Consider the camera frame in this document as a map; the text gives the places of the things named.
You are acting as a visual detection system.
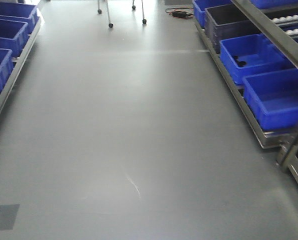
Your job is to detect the blue bin with black parts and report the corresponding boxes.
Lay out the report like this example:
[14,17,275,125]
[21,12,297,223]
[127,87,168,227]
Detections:
[220,34,294,85]

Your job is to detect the blue bin right shelf far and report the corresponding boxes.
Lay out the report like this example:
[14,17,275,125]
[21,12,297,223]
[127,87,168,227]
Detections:
[192,0,233,28]

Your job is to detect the blue bin right shelf near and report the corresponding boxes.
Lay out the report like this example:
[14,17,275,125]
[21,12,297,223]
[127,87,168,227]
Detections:
[243,68,298,131]

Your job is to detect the right metal roller shelf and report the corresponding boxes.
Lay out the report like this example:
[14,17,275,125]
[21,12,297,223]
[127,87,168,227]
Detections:
[193,0,298,184]

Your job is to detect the blue bin left shelf far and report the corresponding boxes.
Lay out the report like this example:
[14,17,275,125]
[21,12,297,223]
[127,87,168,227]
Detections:
[0,2,39,34]

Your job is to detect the dark navy bin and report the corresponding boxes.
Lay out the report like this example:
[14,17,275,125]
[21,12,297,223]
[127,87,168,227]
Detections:
[204,4,260,54]

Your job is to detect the black power adapter with cables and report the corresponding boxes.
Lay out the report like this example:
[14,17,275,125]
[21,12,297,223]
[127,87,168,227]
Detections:
[165,7,194,20]

